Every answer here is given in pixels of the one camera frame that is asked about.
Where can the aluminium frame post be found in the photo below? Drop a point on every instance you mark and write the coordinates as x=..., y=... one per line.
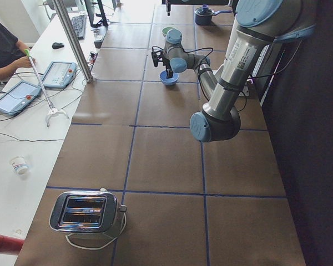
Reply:
x=72, y=38

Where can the blue saucepan with lid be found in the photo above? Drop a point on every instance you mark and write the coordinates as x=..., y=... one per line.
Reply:
x=204, y=15

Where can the green bowl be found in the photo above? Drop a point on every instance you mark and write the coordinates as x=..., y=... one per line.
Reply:
x=165, y=31

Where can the black keyboard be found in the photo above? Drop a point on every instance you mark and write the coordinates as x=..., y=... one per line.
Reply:
x=79, y=26

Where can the white toaster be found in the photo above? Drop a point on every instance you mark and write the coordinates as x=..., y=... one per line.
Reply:
x=88, y=215

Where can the reacher grabber tool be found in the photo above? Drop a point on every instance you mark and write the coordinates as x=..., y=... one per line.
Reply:
x=53, y=111

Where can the red cylinder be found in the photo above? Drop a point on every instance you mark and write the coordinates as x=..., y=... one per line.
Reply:
x=10, y=245

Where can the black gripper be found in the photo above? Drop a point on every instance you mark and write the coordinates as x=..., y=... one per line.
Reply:
x=168, y=67

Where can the black computer mouse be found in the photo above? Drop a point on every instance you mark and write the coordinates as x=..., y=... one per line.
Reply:
x=57, y=45

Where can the teach pendant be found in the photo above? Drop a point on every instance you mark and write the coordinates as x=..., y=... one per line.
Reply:
x=18, y=98
x=59, y=75

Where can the paper cup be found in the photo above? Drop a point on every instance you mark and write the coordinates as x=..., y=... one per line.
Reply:
x=19, y=165

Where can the far teach pendant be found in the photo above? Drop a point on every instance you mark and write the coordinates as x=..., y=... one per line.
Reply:
x=59, y=75

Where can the near teach pendant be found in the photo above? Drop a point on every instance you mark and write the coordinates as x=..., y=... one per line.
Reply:
x=18, y=98

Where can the seated person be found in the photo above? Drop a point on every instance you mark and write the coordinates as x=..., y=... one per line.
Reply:
x=12, y=53

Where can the blue bowl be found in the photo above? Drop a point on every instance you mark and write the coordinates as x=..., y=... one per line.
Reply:
x=168, y=81

